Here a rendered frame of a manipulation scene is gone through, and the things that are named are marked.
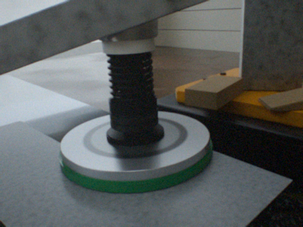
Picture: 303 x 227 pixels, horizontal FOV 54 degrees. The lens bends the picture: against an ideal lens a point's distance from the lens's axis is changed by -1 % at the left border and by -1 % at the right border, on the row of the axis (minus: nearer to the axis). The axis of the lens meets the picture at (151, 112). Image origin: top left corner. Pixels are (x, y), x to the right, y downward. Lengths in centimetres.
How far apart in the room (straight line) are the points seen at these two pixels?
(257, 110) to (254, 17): 29
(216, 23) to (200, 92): 705
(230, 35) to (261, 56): 660
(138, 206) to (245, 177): 14
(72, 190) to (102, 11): 21
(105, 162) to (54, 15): 18
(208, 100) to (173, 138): 43
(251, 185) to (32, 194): 26
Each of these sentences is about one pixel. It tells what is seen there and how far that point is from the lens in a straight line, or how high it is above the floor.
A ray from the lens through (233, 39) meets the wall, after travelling 756.
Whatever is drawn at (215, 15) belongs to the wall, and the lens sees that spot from 787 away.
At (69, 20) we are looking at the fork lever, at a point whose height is 104.
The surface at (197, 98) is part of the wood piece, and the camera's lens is 85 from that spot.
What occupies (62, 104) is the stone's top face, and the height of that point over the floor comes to 85.
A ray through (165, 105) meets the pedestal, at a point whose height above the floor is 74.
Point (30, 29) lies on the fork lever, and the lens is 36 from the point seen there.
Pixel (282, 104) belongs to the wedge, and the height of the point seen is 80.
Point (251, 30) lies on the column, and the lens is 100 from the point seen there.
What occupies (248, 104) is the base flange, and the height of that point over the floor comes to 78.
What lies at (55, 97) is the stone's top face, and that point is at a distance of 80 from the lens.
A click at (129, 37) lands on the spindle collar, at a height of 102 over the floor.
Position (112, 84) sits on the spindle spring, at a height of 96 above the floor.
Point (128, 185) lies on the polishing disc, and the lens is 35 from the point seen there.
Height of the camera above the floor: 105
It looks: 19 degrees down
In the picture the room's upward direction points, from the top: 3 degrees counter-clockwise
